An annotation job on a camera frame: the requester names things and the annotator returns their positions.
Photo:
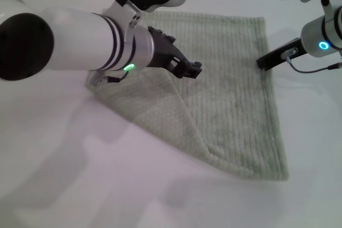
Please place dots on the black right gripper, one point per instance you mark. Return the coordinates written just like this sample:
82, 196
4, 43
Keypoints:
284, 54

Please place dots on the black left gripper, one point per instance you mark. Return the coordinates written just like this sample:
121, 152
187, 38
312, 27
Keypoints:
163, 51

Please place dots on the pale green ribbed towel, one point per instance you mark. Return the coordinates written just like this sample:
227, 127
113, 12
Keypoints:
227, 105

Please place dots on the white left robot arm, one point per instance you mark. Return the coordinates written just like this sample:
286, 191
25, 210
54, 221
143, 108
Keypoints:
80, 41

